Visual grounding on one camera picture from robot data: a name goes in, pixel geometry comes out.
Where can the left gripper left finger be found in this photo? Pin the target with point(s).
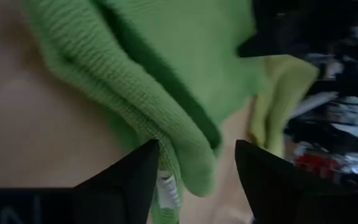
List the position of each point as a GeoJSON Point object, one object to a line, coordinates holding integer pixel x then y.
{"type": "Point", "coordinates": [104, 202]}

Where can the green microfiber towel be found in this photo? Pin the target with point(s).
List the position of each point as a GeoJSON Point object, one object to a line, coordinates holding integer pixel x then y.
{"type": "Point", "coordinates": [166, 62]}

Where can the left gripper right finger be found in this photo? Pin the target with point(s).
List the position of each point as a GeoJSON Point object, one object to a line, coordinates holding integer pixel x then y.
{"type": "Point", "coordinates": [291, 202]}

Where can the lime microfiber towel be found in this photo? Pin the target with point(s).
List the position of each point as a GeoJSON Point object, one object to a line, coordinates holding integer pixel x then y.
{"type": "Point", "coordinates": [284, 93]}

